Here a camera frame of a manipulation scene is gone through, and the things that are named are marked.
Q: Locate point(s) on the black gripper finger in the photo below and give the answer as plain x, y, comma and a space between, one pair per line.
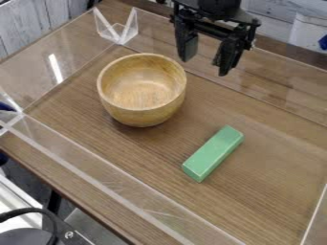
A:
186, 34
234, 45

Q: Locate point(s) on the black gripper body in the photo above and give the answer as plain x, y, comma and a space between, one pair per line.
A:
215, 10

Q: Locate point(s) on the green rectangular block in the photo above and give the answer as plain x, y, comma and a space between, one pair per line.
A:
212, 153

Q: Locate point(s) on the light wooden bowl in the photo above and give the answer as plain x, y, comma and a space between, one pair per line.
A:
142, 88

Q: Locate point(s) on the blue object at right edge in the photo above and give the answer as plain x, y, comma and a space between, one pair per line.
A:
322, 42

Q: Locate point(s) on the black table leg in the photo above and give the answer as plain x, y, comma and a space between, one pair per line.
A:
54, 202

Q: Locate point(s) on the clear acrylic tray enclosure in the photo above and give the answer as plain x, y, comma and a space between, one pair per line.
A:
120, 172

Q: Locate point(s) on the grey metal base plate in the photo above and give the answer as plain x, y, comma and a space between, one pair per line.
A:
88, 229

